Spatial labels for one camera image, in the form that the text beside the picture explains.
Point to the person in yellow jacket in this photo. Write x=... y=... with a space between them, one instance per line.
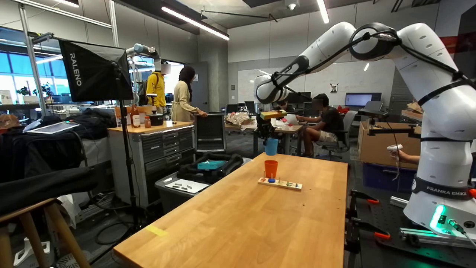
x=156 y=89

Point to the seated person in black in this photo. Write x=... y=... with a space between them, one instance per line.
x=328 y=126

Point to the cardboard box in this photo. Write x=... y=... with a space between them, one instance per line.
x=374 y=141

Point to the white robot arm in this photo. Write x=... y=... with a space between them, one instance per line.
x=443 y=198

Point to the black bag with teal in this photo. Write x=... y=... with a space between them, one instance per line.
x=211 y=166

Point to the black softbox light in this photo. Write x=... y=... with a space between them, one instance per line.
x=96 y=71

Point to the white toy sink tray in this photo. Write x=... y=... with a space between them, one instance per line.
x=282 y=183

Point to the grey tool cabinet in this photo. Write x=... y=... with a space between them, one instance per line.
x=145 y=154

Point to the blue plastic cup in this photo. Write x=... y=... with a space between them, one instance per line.
x=272 y=146

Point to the blue storage bin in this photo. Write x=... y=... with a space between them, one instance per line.
x=388 y=177

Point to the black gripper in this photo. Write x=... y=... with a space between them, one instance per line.
x=264 y=117

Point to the orange plastic cup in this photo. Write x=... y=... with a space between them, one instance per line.
x=272 y=165

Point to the woman in beige top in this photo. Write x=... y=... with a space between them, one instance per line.
x=184 y=108

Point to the grey plastic bin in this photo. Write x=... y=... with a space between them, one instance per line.
x=175 y=190

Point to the computer monitor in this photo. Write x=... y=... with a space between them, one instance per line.
x=359 y=99

